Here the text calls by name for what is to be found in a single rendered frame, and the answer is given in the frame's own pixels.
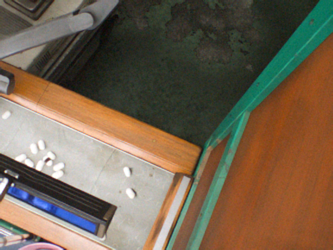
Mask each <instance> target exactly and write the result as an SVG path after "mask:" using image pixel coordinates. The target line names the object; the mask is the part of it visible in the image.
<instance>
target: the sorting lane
mask: <svg viewBox="0 0 333 250"><path fill-rule="evenodd" d="M6 111H10V112H11V115H10V116H9V117H8V118H7V119H3V118H2V116H3V115H4V113H5V112H6ZM40 140H43V141H44V142H45V149H44V150H41V149H40V148H39V144H38V141H40ZM33 143H35V144H36V146H37V153H35V154H34V153H32V150H31V148H30V145H31V144H33ZM49 151H51V152H53V153H54V154H55V156H56V158H55V159H54V160H52V162H53V163H52V165H47V164H46V163H45V164H44V166H43V168H42V170H40V171H41V172H43V173H45V174H47V175H50V176H52V175H53V174H54V173H56V172H57V171H55V170H54V166H55V165H57V164H58V163H64V165H65V166H64V168H62V169H60V170H62V171H63V173H64V174H63V175H62V176H61V177H59V178H57V179H58V180H60V181H62V182H65V183H67V184H69V185H71V186H73V187H75V188H79V189H81V190H82V191H85V192H87V193H89V194H91V195H93V196H95V197H97V198H99V199H101V200H105V201H106V202H109V203H111V204H113V205H115V206H117V210H116V212H115V214H114V216H113V219H112V221H111V223H110V225H109V227H108V229H107V232H106V239H105V240H100V238H99V237H97V236H95V235H93V234H90V233H87V232H85V231H83V230H82V229H79V228H77V227H75V226H73V225H71V224H69V223H67V222H65V221H61V220H60V219H58V218H55V217H53V216H51V215H49V214H47V213H45V212H43V211H41V210H39V209H36V208H34V207H31V206H29V205H27V204H26V203H23V202H21V201H19V200H17V199H15V198H13V197H12V196H8V195H6V196H5V199H7V200H9V201H11V202H13V203H15V204H17V205H19V206H21V207H23V208H27V209H28V210H30V211H33V212H34V213H36V214H39V215H41V216H42V217H45V218H47V219H49V220H50V221H54V222H56V223H58V224H60V225H62V226H64V227H66V228H68V229H71V230H72V231H74V232H76V233H80V234H82V235H84V236H86V237H88V238H90V239H92V240H95V241H96V242H98V243H100V244H103V245H105V246H107V247H110V248H112V249H114V250H143V247H144V244H145V242H146V239H147V237H148V235H149V233H150V231H151V229H152V226H153V224H154V222H155V220H156V216H157V215H158V212H159V210H160V209H161V206H162V203H163V201H164V199H165V197H166V195H167V192H168V189H169V186H170V184H171V182H172V179H173V177H174V175H175V174H173V173H170V172H169V171H166V170H164V169H163V168H160V167H158V166H156V165H154V164H150V163H148V162H146V161H143V160H141V159H140V158H137V157H135V156H133V155H130V154H129V153H127V152H123V151H120V150H119V149H117V148H114V147H113V146H110V145H108V144H106V143H104V142H101V141H99V140H97V139H94V138H92V137H90V136H88V135H85V134H83V133H81V132H79V131H77V130H74V129H72V128H70V127H67V126H65V125H63V124H60V123H58V122H57V121H54V120H51V119H50V118H47V117H45V116H44V115H40V114H38V113H35V112H34V111H31V110H29V109H27V108H25V107H23V106H21V105H17V104H15V103H13V102H11V101H9V100H7V99H4V98H3V97H0V153H2V154H4V155H6V156H8V157H10V158H14V159H15V158H16V157H17V156H19V155H21V154H26V159H29V160H30V161H31V162H33V163H34V166H32V167H33V168H35V169H36V165H37V163H38V162H39V161H40V160H42V161H43V157H45V156H47V153H48V152H49ZM26 159H25V160H26ZM25 160H24V161H22V162H21V163H24V164H25V165H26V163H25ZM124 167H129V169H130V173H131V176H126V175H125V172H124ZM128 188H130V189H132V191H133V192H134V193H135V197H134V198H133V199H131V198H130V197H129V196H128V194H127V192H126V190H127V189H128Z"/></svg>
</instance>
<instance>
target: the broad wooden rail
mask: <svg viewBox="0 0 333 250"><path fill-rule="evenodd" d="M0 67H2V69H4V70H5V71H9V72H11V73H13V74H14V75H15V89H14V91H13V93H12V94H10V95H6V94H4V93H0V97H3V98H4V99H7V100H9V101H11V102H13V103H15V104H17V105H21V106H23V107H25V108H27V109H29V110H31V111H34V112H35V113H38V114H40V115H44V116H45V117H47V118H50V119H51V120H54V121H57V122H58V123H60V124H63V125H65V126H67V127H70V128H72V129H74V130H77V131H79V132H81V133H83V134H85V135H88V136H90V137H91V138H94V139H97V140H99V141H101V142H104V143H106V144H108V145H110V146H113V147H114V148H117V149H119V150H120V151H123V152H127V153H129V154H130V155H133V156H135V157H137V158H140V159H141V160H143V161H146V162H148V163H150V164H154V165H156V166H158V167H160V168H163V169H164V170H166V171H169V172H170V173H173V174H175V173H176V172H179V173H186V174H188V175H190V176H193V173H194V171H195V169H196V166H197V164H198V162H199V160H200V157H201V154H202V152H203V148H202V147H200V146H197V145H195V144H193V143H191V142H189V141H187V140H183V139H181V138H179V137H176V136H174V135H172V134H170V133H168V132H166V131H163V130H161V129H159V128H157V127H153V126H151V125H149V124H146V123H144V122H142V121H140V120H138V119H136V118H133V117H131V116H130V115H126V114H123V113H121V112H119V111H117V110H115V109H113V108H110V107H108V106H106V105H104V104H101V103H98V102H96V101H94V100H92V99H89V98H87V97H85V96H83V95H81V94H79V93H76V92H72V91H70V90H69V89H66V88H64V87H62V86H59V85H58V84H56V83H53V82H50V81H49V80H45V79H43V78H41V77H39V76H37V75H35V74H32V73H30V72H28V71H26V70H22V69H20V68H18V67H16V66H14V65H11V64H9V63H7V62H5V61H3V60H0Z"/></svg>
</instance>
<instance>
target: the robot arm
mask: <svg viewBox="0 0 333 250"><path fill-rule="evenodd" d="M121 1H122V0H97V1H96V2H94V3H92V4H90V5H88V6H86V7H85V8H83V9H82V10H80V9H77V10H75V11H73V12H68V13H66V14H64V15H61V16H59V17H56V18H53V19H51V20H48V21H46V22H43V23H40V24H38V25H36V26H31V27H29V28H26V29H24V30H20V31H19V32H16V33H13V34H11V35H8V36H6V37H2V38H0V60H4V59H6V58H8V57H11V56H13V55H16V54H19V53H21V52H24V51H27V50H29V49H32V48H35V47H39V46H42V45H45V44H47V43H50V42H53V41H56V40H59V39H61V38H64V37H67V36H70V35H73V34H79V33H82V32H83V31H84V30H93V29H95V28H96V27H97V26H98V25H100V24H101V22H104V20H106V19H107V18H108V17H109V15H110V14H111V13H112V12H113V11H114V10H115V9H116V7H117V6H119V4H120V2H121ZM14 89H15V75H14V74H13V73H11V72H9V71H5V70H4V69H2V67H0V93H4V94H6V95H10V94H12V93H13V91H14Z"/></svg>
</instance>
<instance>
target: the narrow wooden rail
mask: <svg viewBox="0 0 333 250"><path fill-rule="evenodd" d="M0 218H3V219H4V220H6V221H8V222H10V223H12V224H15V225H16V226H18V227H21V228H22V229H24V230H27V231H30V232H32V233H34V234H36V235H38V236H40V237H42V238H44V239H46V240H48V241H50V242H52V243H55V244H57V245H59V246H61V247H63V248H65V249H67V250H114V249H112V248H110V247H107V246H105V245H103V244H100V243H98V242H96V241H95V240H92V239H90V238H88V237H86V236H84V235H82V234H80V233H76V232H74V231H72V230H71V229H68V228H66V227H64V226H62V225H60V224H58V223H56V222H54V221H50V220H49V219H47V218H45V217H42V216H41V215H39V214H36V213H35V212H33V211H30V210H28V209H27V208H23V207H21V206H19V205H17V204H15V203H13V202H11V201H9V200H7V199H5V198H4V200H3V202H2V204H1V206H0Z"/></svg>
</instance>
